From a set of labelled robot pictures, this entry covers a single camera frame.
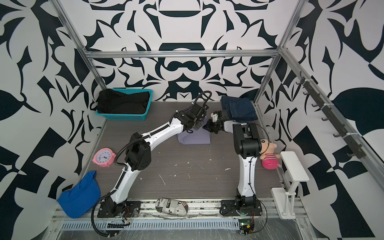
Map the black garment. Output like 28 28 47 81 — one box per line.
97 89 150 115

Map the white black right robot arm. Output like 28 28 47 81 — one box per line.
203 120 263 216

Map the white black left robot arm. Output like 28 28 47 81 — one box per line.
104 91 213 215

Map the teal plastic basket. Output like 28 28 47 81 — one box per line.
96 88 153 121

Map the lilac skirt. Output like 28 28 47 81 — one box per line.
177 127 211 145

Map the blue cap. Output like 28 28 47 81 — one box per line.
57 171 101 219

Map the newspaper print shoe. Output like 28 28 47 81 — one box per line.
155 198 189 217

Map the green circuit board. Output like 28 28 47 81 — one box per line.
239 219 255 235

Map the white cable duct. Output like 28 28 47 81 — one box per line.
61 218 241 231

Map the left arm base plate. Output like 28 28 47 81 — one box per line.
97 201 142 218

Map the pink alarm clock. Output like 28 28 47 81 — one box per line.
93 148 116 168

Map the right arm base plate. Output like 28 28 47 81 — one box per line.
219 200 263 217

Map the white stand rack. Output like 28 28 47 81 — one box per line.
271 151 310 220

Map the black wall hook rail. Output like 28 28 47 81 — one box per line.
297 71 367 159

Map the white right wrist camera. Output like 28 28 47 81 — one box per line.
211 111 221 123

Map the aluminium cage frame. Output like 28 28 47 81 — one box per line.
51 1 384 188

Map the plush doll toy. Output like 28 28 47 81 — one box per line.
260 139 282 170

